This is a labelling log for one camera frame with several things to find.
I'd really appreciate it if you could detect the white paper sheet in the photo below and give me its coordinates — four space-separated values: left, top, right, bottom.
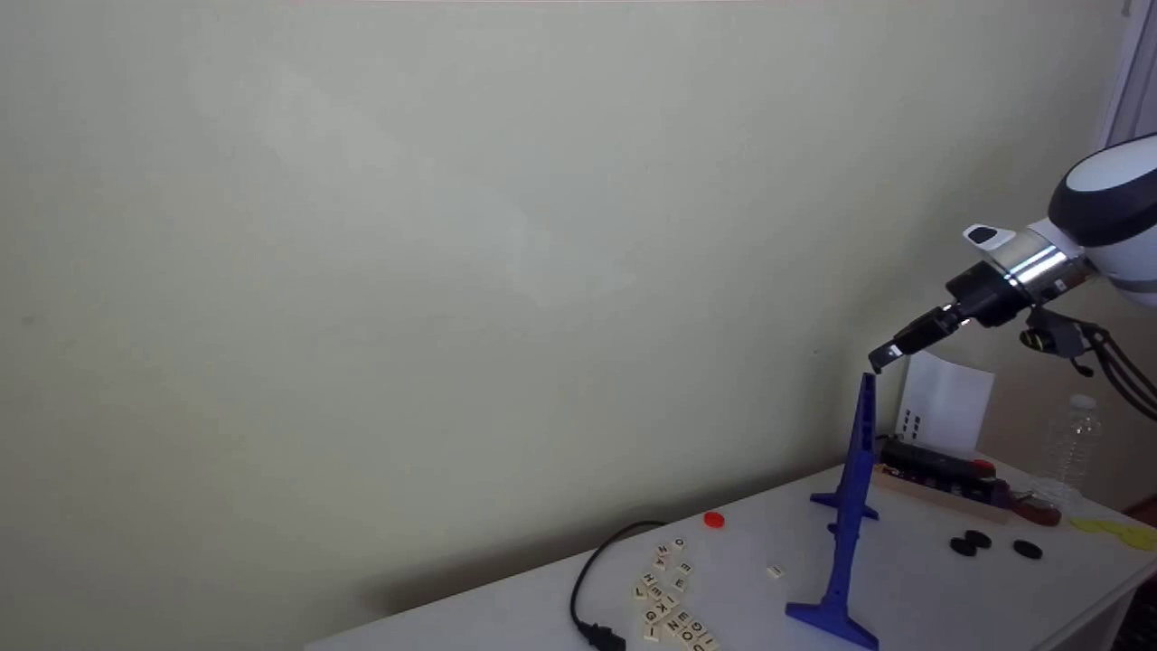
894 350 996 455

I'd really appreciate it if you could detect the heap of letter tiles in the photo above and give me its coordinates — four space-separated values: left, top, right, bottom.
632 537 721 651

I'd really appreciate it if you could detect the blue rack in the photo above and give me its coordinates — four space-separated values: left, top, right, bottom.
785 371 882 651

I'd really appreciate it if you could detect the yellow flat piece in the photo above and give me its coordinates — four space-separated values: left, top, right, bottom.
1070 516 1157 552

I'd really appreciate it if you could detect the curtain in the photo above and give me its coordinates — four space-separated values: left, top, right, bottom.
1096 0 1157 151

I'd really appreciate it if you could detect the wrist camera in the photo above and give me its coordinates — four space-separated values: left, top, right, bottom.
1020 307 1098 377

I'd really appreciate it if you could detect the clear plastic bottle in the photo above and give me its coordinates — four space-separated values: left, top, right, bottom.
1038 393 1104 509

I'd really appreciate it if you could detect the wooden tray with black pieces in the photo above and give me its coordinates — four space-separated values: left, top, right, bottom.
871 438 1064 528

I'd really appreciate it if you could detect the black cable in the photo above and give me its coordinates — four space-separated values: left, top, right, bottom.
569 520 670 651

